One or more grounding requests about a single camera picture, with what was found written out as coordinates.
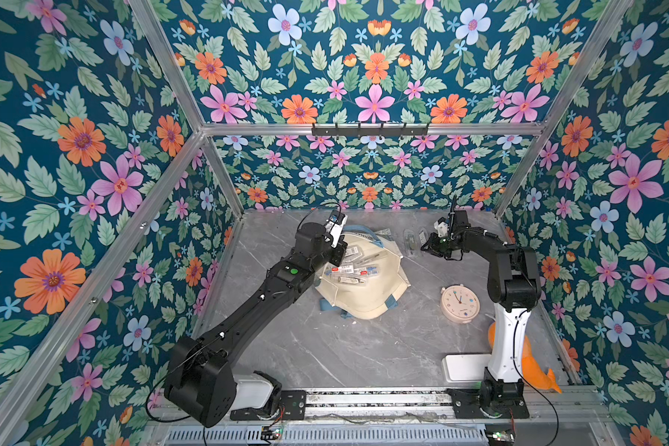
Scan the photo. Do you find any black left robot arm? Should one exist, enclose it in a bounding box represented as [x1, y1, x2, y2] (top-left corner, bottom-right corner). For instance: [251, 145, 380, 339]
[163, 211, 348, 427]

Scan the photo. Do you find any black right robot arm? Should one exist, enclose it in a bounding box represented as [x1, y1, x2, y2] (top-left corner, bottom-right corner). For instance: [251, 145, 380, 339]
[422, 208, 542, 419]

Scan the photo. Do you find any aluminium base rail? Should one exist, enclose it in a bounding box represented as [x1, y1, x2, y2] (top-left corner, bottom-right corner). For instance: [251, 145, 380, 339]
[141, 386, 624, 445]

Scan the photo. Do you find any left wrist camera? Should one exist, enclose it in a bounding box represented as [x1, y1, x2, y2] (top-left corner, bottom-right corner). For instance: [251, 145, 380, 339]
[324, 210, 348, 246]

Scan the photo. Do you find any cream floral canvas tote bag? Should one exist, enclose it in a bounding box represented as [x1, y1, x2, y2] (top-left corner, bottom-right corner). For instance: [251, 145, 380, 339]
[315, 225, 411, 321]

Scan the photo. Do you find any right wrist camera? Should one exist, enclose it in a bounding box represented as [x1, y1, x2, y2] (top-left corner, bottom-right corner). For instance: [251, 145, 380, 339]
[434, 217, 449, 238]

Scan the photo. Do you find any orange carrot plush toy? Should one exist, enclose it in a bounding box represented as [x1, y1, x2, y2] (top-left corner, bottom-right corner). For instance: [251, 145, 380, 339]
[521, 336, 562, 394]

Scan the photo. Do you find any white rectangular box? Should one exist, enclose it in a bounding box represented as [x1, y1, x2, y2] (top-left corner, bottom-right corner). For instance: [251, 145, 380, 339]
[442, 353, 491, 383]

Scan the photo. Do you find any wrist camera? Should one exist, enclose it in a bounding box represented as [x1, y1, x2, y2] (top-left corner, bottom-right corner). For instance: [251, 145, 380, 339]
[324, 210, 348, 246]
[434, 217, 449, 238]

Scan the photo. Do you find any clear green compass set case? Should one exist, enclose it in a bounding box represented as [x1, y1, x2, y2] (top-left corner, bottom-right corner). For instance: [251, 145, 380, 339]
[403, 229, 418, 258]

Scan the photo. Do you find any pink round alarm clock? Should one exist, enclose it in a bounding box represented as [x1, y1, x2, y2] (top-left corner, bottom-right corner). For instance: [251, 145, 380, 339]
[440, 284, 481, 324]

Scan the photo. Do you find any clear plastic stationery packet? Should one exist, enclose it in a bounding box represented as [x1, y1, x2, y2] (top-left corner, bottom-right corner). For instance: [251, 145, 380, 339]
[323, 246, 384, 285]

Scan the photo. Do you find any black hook rail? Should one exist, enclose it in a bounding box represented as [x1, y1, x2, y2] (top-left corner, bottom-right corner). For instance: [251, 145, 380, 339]
[310, 123, 429, 139]

